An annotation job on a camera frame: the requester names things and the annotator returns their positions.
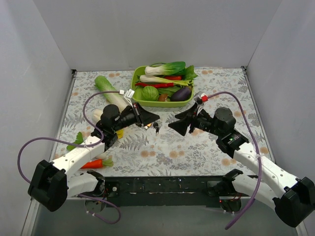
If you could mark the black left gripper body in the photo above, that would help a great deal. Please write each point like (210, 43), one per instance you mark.
(138, 116)

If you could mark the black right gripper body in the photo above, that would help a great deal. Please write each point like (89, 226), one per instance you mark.
(192, 120)

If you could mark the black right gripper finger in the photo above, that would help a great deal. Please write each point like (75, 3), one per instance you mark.
(188, 113)
(180, 126)

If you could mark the brass padlock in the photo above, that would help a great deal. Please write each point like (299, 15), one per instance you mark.
(148, 126)

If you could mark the black keys bunch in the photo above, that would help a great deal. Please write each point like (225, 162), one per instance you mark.
(156, 127)

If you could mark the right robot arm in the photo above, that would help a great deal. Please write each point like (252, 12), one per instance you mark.
(292, 198)

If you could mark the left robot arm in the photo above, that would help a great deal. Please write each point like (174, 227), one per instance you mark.
(53, 182)

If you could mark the yellow white baby cabbage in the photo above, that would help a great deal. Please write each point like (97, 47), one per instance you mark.
(96, 118)

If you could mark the purple eggplant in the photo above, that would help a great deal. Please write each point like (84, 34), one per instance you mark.
(181, 95)

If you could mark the round green cabbage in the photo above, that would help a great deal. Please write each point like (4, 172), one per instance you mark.
(150, 93)

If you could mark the green plastic basket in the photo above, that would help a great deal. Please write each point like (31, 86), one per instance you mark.
(138, 97)

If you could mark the red chili pepper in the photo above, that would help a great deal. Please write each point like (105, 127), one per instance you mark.
(158, 86)

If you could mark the white celery stalk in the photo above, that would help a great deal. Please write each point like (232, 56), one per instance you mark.
(159, 80)

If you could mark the white radish with leaves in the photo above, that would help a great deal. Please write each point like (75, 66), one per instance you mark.
(80, 138)

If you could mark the long green napa cabbage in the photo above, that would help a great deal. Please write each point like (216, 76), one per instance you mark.
(102, 84)

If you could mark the green leafy lettuce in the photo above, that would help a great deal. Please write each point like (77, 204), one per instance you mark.
(189, 73)

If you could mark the orange carrot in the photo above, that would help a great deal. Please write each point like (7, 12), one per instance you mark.
(98, 164)

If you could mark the bok choy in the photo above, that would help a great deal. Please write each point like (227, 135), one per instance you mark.
(165, 68)

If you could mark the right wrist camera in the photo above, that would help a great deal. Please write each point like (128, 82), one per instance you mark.
(200, 98)

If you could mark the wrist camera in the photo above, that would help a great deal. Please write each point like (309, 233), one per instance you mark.
(200, 98)
(128, 95)

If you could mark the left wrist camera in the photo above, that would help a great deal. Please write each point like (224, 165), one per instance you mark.
(128, 95)

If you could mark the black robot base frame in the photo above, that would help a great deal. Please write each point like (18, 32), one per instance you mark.
(206, 191)

